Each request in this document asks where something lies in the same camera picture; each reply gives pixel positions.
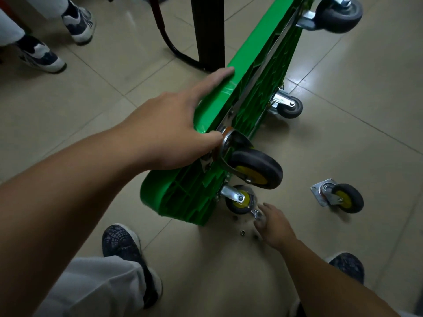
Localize person's right hand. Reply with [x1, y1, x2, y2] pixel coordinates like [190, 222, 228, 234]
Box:
[253, 202, 298, 254]

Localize person's left hand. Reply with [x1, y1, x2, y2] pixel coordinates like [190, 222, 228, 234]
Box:
[117, 66, 236, 171]

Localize green platform trolley deck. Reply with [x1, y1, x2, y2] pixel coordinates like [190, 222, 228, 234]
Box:
[140, 0, 316, 227]

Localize person's left forearm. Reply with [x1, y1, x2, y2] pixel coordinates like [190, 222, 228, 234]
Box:
[0, 125, 151, 317]

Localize person's right forearm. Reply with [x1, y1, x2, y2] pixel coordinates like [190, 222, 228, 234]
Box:
[279, 239, 401, 317]

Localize person's dark shoe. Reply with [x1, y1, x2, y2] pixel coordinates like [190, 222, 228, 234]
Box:
[101, 223, 163, 310]
[325, 252, 365, 285]

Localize person's light trousers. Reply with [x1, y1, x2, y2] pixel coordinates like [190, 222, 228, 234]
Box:
[33, 255, 423, 317]

